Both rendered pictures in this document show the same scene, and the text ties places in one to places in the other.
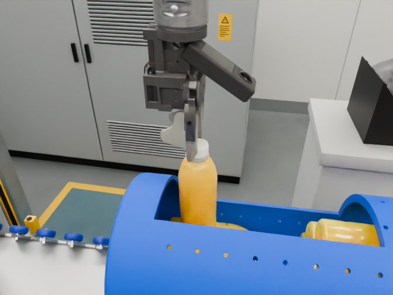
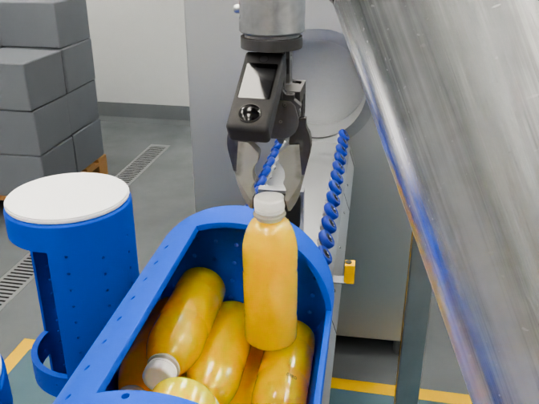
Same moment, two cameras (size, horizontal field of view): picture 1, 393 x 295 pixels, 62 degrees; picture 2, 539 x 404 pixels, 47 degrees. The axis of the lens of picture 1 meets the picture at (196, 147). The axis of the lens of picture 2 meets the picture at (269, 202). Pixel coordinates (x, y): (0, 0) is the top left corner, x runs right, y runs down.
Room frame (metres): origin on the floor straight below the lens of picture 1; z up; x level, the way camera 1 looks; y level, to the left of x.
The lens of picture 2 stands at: (0.47, -0.71, 1.61)
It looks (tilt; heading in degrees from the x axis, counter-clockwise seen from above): 24 degrees down; 90
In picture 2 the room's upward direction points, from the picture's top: straight up
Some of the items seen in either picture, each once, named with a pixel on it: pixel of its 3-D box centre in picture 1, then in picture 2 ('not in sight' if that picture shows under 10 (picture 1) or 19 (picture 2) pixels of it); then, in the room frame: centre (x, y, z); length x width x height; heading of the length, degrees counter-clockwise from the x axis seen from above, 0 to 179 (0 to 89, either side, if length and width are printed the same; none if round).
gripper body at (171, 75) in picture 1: (177, 67); (273, 86); (0.47, 0.03, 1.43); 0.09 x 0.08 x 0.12; 81
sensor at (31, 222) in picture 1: (26, 231); (336, 270); (0.61, 0.46, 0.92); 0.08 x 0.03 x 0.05; 171
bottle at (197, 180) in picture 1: (197, 193); (270, 276); (0.47, 0.00, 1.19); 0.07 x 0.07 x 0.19
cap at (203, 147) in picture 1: (197, 150); (269, 206); (0.47, 0.00, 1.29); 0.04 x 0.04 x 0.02
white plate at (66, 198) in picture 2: not in sight; (68, 195); (0.00, 0.61, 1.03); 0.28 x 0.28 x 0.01
